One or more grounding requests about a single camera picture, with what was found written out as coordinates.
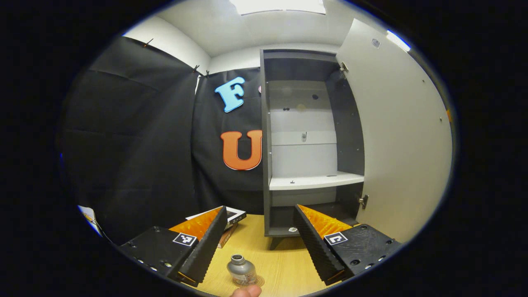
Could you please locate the beige cabinet door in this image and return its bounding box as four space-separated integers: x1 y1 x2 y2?
336 19 453 244

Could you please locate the silver bottle with printed label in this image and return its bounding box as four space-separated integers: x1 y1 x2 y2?
227 255 258 287

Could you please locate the small ceiling light panel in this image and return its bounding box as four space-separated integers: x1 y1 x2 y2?
387 30 412 52

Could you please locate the round brown coaster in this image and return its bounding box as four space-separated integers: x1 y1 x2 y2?
233 274 266 288

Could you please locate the black backdrop cloth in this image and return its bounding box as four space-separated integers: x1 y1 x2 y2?
60 36 264 246

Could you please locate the large ceiling light panel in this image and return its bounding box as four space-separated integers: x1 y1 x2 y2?
229 0 326 16

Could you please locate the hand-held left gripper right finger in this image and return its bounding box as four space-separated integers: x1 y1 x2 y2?
294 204 403 286

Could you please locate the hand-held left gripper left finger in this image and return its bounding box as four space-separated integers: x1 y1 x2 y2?
120 205 229 288

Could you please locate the white covered book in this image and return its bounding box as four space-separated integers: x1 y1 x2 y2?
186 205 247 226

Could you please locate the white printed card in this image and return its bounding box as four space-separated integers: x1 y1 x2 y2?
78 205 101 236

